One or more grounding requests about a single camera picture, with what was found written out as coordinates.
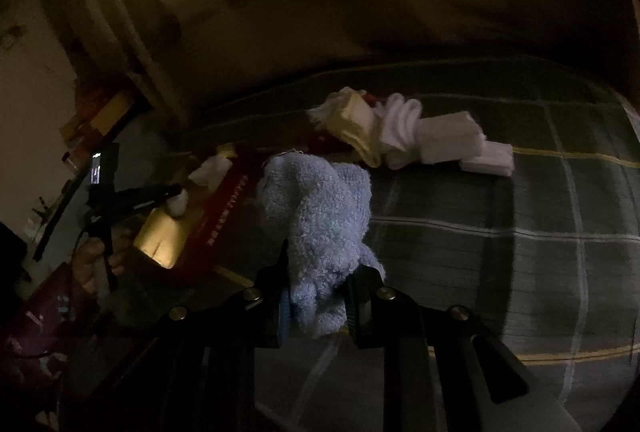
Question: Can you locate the grey plaid blanket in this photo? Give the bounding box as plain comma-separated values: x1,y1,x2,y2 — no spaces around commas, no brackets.
254,61,640,432

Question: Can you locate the cardboard box on cabinet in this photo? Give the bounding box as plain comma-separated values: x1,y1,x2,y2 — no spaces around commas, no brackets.
58,93,131,149

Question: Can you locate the light blue fluffy sock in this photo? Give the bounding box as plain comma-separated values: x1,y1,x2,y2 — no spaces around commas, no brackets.
257,152,386,338

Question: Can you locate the red printed box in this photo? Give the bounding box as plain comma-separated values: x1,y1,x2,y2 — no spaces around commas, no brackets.
174,159,257,278

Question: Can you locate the person's hand holding tripod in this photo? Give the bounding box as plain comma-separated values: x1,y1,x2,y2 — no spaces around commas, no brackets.
70,230,132,294

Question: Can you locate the beige folded sock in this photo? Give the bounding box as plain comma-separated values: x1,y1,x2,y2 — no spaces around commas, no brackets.
307,88,381,168

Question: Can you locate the white flat sock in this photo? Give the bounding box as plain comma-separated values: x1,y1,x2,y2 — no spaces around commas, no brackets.
414,111,514,178

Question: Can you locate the white folded sock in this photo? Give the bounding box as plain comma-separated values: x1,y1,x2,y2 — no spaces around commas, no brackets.
374,93,422,170

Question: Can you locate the phone on tripod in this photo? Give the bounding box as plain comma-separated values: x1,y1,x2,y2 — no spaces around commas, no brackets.
74,143,189,293

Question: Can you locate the yellow box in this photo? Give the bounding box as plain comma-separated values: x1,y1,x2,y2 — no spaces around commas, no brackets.
134,208,193,270

